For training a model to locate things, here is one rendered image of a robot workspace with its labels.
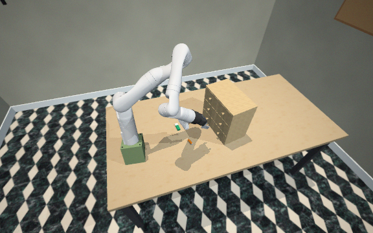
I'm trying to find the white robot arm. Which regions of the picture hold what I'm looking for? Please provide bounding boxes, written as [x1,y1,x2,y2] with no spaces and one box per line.
[113,43,192,146]

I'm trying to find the small wooden chest of drawers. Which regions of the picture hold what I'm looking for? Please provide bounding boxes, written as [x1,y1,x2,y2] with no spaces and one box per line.
[205,79,258,145]

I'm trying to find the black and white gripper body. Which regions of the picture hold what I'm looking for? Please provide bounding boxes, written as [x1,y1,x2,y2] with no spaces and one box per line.
[178,109,207,130]

